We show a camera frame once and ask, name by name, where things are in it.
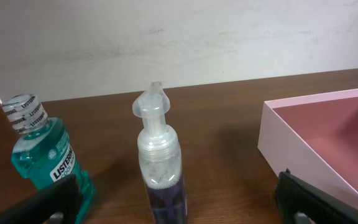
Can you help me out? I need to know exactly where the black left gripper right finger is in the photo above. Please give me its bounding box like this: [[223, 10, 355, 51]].
[[274, 170, 358, 224]]

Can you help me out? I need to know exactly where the pink white cardboard box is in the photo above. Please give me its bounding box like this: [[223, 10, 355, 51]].
[[258, 89, 358, 209]]

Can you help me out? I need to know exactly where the clear foam pump bottle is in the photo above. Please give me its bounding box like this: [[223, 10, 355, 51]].
[[132, 82, 188, 224]]

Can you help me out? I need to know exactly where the teal Listerine mouthwash bottle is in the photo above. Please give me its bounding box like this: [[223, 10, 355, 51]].
[[1, 94, 95, 223]]

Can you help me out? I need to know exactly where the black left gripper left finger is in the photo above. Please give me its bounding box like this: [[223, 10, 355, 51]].
[[0, 174, 83, 224]]

